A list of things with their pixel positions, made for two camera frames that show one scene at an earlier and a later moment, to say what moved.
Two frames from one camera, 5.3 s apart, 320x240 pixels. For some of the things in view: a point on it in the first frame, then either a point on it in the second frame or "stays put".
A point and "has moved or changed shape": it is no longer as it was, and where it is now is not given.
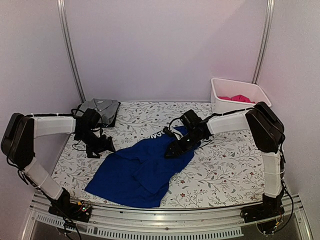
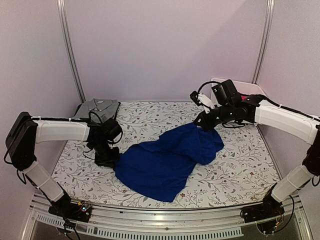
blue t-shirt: (139, 174) has moved or changed shape
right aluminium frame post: (266, 42) stays put
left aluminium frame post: (61, 5) stays put
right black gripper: (175, 146) → (206, 124)
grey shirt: (107, 110) stays put
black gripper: (194, 122) → (225, 93)
